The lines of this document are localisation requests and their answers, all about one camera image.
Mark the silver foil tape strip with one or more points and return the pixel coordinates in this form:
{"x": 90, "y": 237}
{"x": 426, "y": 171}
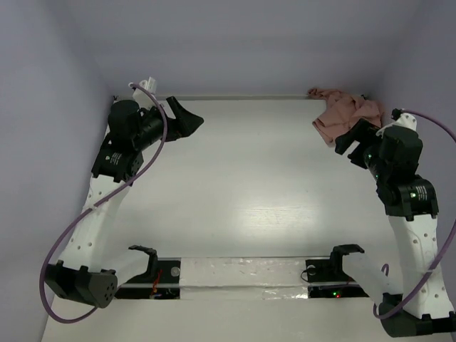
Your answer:
{"x": 242, "y": 279}

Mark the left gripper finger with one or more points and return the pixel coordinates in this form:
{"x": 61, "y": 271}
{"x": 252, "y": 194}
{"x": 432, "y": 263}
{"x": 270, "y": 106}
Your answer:
{"x": 189, "y": 123}
{"x": 176, "y": 108}

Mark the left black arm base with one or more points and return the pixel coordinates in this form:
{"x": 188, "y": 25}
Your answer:
{"x": 160, "y": 280}

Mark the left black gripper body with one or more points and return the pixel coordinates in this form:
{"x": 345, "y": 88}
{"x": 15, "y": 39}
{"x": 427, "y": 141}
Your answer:
{"x": 172, "y": 134}

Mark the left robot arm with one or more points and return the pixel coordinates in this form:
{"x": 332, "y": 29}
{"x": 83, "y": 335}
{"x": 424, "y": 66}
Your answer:
{"x": 81, "y": 274}

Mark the pink printed t shirt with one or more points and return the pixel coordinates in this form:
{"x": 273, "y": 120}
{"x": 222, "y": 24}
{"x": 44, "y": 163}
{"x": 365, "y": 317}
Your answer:
{"x": 343, "y": 111}

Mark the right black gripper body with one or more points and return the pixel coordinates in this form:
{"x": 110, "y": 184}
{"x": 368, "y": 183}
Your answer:
{"x": 358, "y": 154}

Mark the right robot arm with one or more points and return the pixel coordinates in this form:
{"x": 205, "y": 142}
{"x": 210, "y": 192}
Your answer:
{"x": 420, "y": 305}

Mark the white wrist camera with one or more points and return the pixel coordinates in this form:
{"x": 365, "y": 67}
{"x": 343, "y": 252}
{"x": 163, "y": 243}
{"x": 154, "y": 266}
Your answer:
{"x": 143, "y": 90}
{"x": 400, "y": 118}

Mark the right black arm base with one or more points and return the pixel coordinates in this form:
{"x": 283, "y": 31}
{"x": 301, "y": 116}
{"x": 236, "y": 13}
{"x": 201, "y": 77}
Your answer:
{"x": 327, "y": 280}

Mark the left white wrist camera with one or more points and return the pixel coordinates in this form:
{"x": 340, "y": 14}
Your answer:
{"x": 143, "y": 90}

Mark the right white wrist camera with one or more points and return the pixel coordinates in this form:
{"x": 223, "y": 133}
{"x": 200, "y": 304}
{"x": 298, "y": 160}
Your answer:
{"x": 400, "y": 118}

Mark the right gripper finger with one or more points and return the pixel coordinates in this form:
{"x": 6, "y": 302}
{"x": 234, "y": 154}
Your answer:
{"x": 363, "y": 130}
{"x": 343, "y": 142}

